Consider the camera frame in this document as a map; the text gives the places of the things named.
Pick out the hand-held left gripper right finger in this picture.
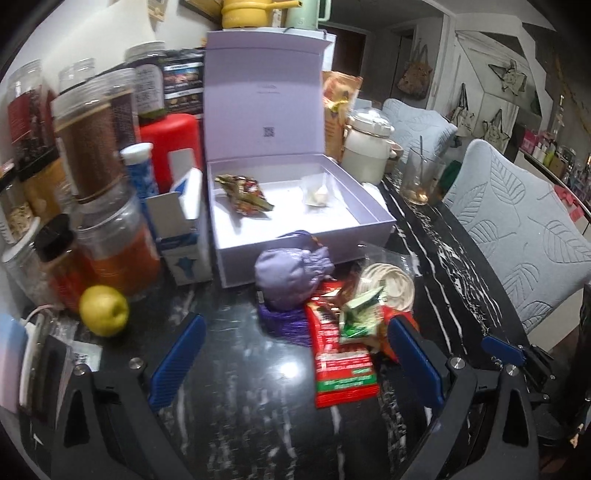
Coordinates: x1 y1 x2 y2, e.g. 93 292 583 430
388 316 541 480

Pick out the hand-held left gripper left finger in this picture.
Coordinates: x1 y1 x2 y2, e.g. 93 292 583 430
51 314 207 480

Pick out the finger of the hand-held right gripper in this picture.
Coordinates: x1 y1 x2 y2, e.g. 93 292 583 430
481 335 561 407

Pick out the orange foil snack packet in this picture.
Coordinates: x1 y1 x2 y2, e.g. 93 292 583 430
369 308 416 361

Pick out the green white snack packet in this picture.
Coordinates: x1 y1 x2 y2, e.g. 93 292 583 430
339 286 386 344

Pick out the red snack packet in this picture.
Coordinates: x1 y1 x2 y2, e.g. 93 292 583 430
305 295 379 409

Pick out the clear plastic bag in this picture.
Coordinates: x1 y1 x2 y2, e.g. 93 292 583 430
355 242 421 315

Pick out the brown foil snack packet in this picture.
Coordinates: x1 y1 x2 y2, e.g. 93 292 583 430
318 277 361 308

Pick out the purple mesh bag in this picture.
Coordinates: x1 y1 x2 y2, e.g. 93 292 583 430
256 295 315 347

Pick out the purple drawstring pouch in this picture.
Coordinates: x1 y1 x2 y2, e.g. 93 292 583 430
255 230 334 312

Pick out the lavender gift box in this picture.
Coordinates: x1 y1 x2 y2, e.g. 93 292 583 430
203 28 398 289

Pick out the yellow apple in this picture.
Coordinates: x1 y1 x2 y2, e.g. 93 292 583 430
78 285 130 337

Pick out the white paper slip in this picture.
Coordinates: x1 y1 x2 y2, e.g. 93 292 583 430
73 342 103 372

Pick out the blue white carton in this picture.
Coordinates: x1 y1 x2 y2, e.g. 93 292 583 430
145 168 213 287

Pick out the orange filled jar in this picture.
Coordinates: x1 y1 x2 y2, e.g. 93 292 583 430
76 194 162 301

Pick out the grey leaf quilted chair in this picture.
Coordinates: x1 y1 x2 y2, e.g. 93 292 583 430
381 98 458 162
443 138 591 335

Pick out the black cap spice jar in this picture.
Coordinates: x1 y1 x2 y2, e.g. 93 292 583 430
34 215 93 315

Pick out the multicolor foil snack packet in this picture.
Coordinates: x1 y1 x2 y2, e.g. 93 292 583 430
215 173 275 215

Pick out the clear glass cup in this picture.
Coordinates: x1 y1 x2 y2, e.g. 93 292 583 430
399 148 446 206

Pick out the blue tube white cap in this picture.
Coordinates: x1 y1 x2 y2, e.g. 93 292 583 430
121 142 160 199

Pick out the small white packet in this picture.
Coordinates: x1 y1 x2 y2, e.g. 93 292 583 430
300 173 335 208

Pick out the nut filled jar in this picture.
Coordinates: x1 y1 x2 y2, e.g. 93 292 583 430
0 175 38 245

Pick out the cream ceramic pot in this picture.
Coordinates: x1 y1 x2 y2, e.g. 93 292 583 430
341 107 403 184

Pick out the tan filled jar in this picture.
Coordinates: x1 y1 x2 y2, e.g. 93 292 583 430
23 161 70 222

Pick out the hanging tote bag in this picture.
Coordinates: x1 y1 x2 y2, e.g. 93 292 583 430
452 85 476 137
482 110 511 151
398 41 432 100

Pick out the red plastic container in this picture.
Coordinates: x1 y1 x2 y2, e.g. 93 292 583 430
139 113 204 195

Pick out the brown powder jar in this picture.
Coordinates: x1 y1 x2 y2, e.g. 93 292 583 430
51 69 139 204

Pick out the orange snack bag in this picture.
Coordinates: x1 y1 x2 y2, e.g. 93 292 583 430
322 71 363 162

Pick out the dark label jar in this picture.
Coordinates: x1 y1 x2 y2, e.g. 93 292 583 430
124 41 167 125

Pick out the black printed box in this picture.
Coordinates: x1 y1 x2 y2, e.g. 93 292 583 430
163 48 206 116

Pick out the red label jar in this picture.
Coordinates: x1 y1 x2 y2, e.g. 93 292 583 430
7 60 58 176

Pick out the yellow pot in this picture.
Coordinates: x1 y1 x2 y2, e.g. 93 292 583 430
221 0 301 29

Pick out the pale green mug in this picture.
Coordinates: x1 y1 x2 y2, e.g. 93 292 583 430
285 0 332 32

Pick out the white cable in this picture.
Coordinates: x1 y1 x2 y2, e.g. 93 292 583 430
21 304 63 326

